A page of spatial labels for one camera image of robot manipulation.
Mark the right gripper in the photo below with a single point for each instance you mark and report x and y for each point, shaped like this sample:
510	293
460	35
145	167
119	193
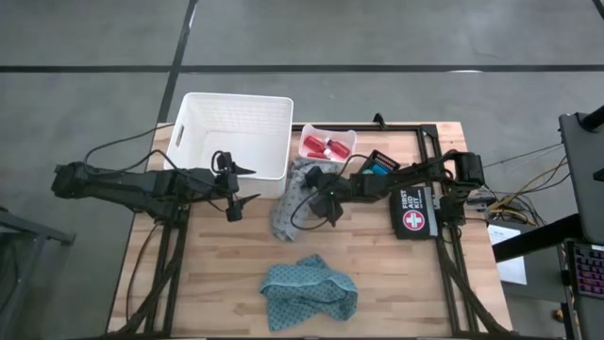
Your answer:
330	189

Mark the dark metal stand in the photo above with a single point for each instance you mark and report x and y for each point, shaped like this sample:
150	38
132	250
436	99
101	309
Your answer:
47	230

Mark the grey connector box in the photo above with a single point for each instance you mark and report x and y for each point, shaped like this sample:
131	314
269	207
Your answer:
481	200

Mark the black clamp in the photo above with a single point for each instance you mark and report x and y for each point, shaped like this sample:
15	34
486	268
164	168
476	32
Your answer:
380	122

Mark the dark grey panel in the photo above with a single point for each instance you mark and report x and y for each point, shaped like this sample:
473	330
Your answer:
585	179

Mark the small yellow object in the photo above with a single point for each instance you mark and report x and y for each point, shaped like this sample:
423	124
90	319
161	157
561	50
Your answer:
559	315

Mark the green bandage roll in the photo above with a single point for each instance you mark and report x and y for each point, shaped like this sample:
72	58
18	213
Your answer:
367	171

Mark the blue bandage roll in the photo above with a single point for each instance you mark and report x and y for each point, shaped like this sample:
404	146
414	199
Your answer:
378	168

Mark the teal star-patterned cloth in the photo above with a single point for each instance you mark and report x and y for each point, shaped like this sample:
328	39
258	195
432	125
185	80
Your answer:
307	293

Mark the backlit keyboard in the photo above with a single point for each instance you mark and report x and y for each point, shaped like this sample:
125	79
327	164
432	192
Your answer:
590	269

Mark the black pole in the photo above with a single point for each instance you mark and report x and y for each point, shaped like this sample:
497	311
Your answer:
594	118

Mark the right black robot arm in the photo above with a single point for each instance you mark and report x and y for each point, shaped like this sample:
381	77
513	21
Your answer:
377	186

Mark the white plastic basket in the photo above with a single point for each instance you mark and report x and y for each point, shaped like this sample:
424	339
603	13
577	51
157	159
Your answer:
236	123

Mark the black beam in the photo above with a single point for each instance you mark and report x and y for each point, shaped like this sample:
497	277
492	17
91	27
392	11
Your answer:
538	238

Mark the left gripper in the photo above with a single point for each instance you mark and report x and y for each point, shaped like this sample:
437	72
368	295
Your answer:
229	189

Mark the black first aid kit pouch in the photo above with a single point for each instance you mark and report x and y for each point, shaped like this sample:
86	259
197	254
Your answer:
415	219

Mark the grey star-patterned cloth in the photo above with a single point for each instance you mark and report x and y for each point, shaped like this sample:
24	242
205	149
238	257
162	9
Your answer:
288	208

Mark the black aluminium table frame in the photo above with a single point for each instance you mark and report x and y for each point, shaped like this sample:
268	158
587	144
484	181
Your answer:
429	132

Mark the white paper sheet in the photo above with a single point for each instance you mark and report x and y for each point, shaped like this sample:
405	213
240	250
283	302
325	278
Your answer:
514	271

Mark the small white plastic tray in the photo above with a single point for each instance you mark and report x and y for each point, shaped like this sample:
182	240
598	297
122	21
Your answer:
349	134

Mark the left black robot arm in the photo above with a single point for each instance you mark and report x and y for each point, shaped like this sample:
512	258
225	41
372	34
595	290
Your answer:
141	181

